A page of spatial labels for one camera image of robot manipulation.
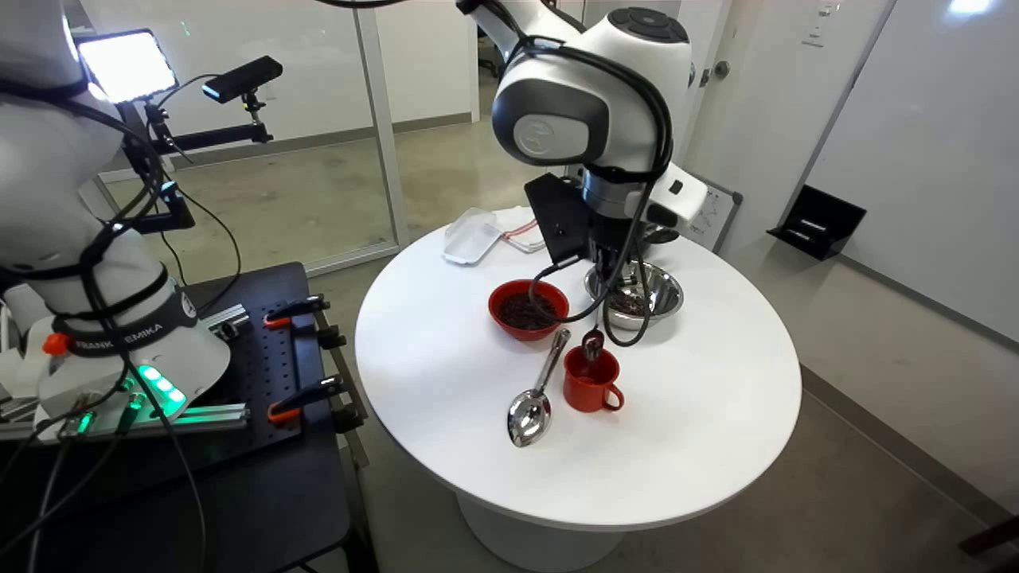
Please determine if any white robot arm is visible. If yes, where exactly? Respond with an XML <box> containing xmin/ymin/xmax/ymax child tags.
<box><xmin>448</xmin><ymin>0</ymin><xmax>694</xmax><ymax>276</ymax></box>

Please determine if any red bowl with beans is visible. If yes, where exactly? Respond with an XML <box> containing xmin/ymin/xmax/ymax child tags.
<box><xmin>488</xmin><ymin>279</ymin><xmax>571</xmax><ymax>341</ymax></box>

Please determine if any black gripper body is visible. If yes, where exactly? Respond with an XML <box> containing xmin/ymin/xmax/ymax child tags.
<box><xmin>525</xmin><ymin>171</ymin><xmax>631</xmax><ymax>279</ymax></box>

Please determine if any black work cart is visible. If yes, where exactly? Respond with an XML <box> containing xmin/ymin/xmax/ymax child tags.
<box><xmin>0</xmin><ymin>263</ymin><xmax>371</xmax><ymax>573</ymax></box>

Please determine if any large silver serving spoon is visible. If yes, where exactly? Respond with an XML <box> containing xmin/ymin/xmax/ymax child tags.
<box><xmin>506</xmin><ymin>329</ymin><xmax>571</xmax><ymax>446</ymax></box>

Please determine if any clear plastic container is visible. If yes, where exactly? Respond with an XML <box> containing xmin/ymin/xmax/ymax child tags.
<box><xmin>444</xmin><ymin>211</ymin><xmax>504</xmax><ymax>267</ymax></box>

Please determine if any round white table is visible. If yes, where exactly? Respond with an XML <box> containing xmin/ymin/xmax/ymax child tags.
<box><xmin>353</xmin><ymin>231</ymin><xmax>803</xmax><ymax>543</ymax></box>

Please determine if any orange clamp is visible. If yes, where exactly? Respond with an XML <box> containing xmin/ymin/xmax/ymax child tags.
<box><xmin>263</xmin><ymin>377</ymin><xmax>341</xmax><ymax>427</ymax></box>
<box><xmin>260</xmin><ymin>293</ymin><xmax>331</xmax><ymax>331</ymax></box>

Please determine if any black wall tray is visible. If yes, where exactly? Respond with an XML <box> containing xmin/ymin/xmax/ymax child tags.
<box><xmin>770</xmin><ymin>186</ymin><xmax>867</xmax><ymax>262</ymax></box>

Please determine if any bright light panel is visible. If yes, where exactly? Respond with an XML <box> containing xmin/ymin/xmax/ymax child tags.
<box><xmin>76</xmin><ymin>28</ymin><xmax>177</xmax><ymax>102</ymax></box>

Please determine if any black camera on stand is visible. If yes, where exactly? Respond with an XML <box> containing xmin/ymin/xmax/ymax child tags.
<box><xmin>202</xmin><ymin>58</ymin><xmax>284</xmax><ymax>104</ymax></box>

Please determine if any orange clamp lower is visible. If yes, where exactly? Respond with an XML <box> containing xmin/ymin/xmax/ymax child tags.
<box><xmin>263</xmin><ymin>377</ymin><xmax>341</xmax><ymax>427</ymax></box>

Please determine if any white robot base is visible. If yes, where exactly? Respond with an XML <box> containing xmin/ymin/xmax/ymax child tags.
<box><xmin>0</xmin><ymin>0</ymin><xmax>229</xmax><ymax>422</ymax></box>

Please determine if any small metal spoon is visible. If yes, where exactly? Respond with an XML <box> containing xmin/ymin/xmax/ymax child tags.
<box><xmin>582</xmin><ymin>272</ymin><xmax>604</xmax><ymax>367</ymax></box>

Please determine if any red mug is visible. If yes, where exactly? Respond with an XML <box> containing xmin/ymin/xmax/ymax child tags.
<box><xmin>563</xmin><ymin>347</ymin><xmax>628</xmax><ymax>414</ymax></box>

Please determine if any silver metal bowl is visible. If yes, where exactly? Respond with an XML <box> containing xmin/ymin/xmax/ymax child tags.
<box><xmin>585</xmin><ymin>262</ymin><xmax>686</xmax><ymax>319</ymax></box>

